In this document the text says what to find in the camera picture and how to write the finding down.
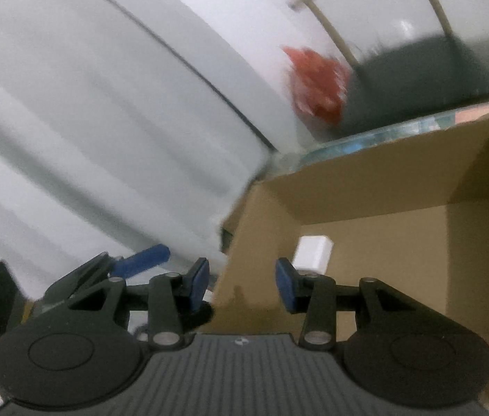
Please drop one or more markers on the red plastic bag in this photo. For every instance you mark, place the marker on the red plastic bag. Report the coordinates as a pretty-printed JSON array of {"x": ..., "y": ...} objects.
[{"x": 318, "y": 84}]

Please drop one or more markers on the grey window curtain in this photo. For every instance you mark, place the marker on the grey window curtain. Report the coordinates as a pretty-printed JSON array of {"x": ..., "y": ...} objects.
[{"x": 123, "y": 124}]

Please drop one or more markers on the small white box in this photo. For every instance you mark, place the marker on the small white box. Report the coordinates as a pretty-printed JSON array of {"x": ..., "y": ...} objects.
[{"x": 312, "y": 254}]

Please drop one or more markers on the colourful patterned floor mat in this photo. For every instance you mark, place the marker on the colourful patterned floor mat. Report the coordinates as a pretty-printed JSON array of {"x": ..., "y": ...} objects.
[{"x": 430, "y": 123}]

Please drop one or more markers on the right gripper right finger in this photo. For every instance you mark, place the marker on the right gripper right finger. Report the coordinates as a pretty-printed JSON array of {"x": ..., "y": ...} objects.
[{"x": 370, "y": 315}]

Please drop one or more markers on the brown cardboard box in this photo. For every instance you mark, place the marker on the brown cardboard box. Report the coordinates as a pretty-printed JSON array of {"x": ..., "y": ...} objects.
[{"x": 413, "y": 213}]

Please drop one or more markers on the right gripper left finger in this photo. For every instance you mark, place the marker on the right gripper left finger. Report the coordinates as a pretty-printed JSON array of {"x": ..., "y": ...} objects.
[{"x": 174, "y": 304}]

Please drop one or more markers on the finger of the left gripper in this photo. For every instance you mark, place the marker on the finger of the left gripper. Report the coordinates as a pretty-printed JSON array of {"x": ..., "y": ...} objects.
[{"x": 128, "y": 267}]

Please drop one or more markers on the wooden chair black seat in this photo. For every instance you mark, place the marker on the wooden chair black seat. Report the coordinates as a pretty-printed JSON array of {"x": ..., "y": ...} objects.
[{"x": 423, "y": 77}]

